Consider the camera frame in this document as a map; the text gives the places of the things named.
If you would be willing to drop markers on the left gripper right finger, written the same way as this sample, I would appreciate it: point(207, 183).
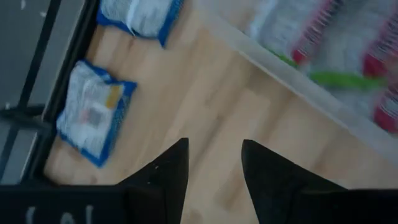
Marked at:
point(273, 193)

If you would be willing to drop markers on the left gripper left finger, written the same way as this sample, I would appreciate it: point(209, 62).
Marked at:
point(164, 193)

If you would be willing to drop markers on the blue Maruchan ramen pack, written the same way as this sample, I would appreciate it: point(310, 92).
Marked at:
point(140, 18)
point(90, 115)

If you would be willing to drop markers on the lime chili ramen pack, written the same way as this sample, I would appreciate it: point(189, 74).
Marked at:
point(280, 28)
point(351, 46)
point(388, 112)

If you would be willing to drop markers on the clear plastic bin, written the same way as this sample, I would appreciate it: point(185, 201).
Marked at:
point(311, 102)

